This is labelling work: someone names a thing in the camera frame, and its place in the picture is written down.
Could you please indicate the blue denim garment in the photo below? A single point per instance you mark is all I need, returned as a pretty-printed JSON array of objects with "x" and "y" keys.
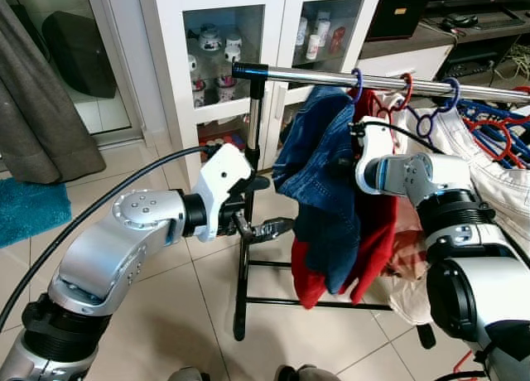
[{"x": 319, "y": 174}]

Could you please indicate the red polo shirt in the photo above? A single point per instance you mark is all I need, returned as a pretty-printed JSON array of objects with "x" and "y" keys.
[{"x": 373, "y": 248}]

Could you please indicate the purple plastic hanger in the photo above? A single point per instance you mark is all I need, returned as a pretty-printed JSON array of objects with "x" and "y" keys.
[
  {"x": 455, "y": 91},
  {"x": 361, "y": 81}
]

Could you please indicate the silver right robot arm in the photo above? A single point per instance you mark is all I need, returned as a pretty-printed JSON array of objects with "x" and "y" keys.
[{"x": 489, "y": 290}]

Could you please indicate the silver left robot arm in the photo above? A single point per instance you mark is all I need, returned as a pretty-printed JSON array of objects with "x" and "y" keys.
[{"x": 108, "y": 248}]

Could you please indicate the red plastic hanger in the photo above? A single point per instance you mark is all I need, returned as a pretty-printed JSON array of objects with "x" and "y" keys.
[
  {"x": 408, "y": 87},
  {"x": 464, "y": 364},
  {"x": 497, "y": 149}
]

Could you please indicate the red patterned box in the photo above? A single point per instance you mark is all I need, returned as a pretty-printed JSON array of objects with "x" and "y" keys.
[{"x": 219, "y": 142}]

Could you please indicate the chrome and black clothes rack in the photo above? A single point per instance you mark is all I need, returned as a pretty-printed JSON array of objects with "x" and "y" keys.
[{"x": 315, "y": 76}]

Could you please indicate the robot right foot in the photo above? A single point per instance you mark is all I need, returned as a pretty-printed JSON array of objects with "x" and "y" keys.
[{"x": 310, "y": 374}]

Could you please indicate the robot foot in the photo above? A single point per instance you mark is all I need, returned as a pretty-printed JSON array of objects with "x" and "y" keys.
[
  {"x": 310, "y": 374},
  {"x": 186, "y": 374}
]

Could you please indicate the white glass door cabinet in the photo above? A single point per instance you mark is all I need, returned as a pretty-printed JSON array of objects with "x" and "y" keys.
[{"x": 277, "y": 33}]

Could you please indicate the white ceramic jar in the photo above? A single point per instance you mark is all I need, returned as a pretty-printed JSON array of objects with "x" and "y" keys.
[{"x": 209, "y": 40}]

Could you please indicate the white printed bottle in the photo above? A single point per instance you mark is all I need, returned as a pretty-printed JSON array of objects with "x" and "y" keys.
[{"x": 319, "y": 37}]

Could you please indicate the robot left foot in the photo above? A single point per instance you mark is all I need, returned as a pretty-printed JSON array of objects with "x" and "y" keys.
[{"x": 186, "y": 374}]

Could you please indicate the white framed glass door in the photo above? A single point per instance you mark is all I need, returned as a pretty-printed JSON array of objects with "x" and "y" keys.
[{"x": 124, "y": 66}]

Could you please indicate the grey topped low sideboard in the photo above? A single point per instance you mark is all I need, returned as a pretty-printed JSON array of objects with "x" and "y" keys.
[{"x": 397, "y": 45}]

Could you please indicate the teal floor mat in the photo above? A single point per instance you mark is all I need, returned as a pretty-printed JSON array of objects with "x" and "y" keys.
[{"x": 29, "y": 211}]

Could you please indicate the black box with gold label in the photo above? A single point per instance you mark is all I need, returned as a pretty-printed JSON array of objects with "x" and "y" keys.
[{"x": 397, "y": 21}]

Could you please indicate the grey curtain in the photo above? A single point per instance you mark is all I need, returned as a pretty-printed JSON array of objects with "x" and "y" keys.
[{"x": 41, "y": 124}]

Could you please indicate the black bag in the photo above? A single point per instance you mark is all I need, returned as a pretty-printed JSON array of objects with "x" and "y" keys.
[{"x": 79, "y": 54}]

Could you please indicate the white trousers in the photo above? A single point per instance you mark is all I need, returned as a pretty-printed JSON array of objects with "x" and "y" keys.
[{"x": 489, "y": 178}]

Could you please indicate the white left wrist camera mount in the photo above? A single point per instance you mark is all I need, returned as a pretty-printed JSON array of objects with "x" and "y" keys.
[{"x": 219, "y": 182}]

